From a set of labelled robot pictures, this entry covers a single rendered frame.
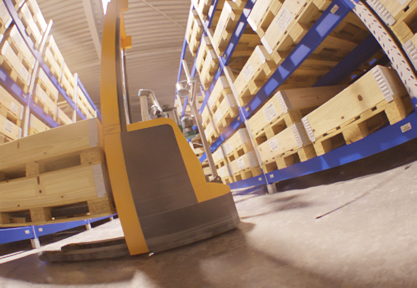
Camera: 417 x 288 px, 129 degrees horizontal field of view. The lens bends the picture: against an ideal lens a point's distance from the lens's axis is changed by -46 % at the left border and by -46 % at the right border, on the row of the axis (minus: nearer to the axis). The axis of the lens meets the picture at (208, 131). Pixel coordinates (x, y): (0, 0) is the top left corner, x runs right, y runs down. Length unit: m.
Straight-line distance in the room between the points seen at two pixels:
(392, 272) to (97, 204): 1.36
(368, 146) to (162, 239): 1.46
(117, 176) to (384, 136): 1.74
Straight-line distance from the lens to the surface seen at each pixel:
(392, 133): 1.32
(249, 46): 3.14
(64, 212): 1.51
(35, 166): 1.55
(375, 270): 0.56
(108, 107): 1.45
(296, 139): 1.70
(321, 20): 1.54
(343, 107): 1.36
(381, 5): 1.30
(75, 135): 1.40
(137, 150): 1.23
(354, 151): 1.46
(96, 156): 1.29
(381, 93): 1.24
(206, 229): 1.23
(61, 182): 1.39
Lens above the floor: 0.36
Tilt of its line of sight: 16 degrees up
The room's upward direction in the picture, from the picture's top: 18 degrees counter-clockwise
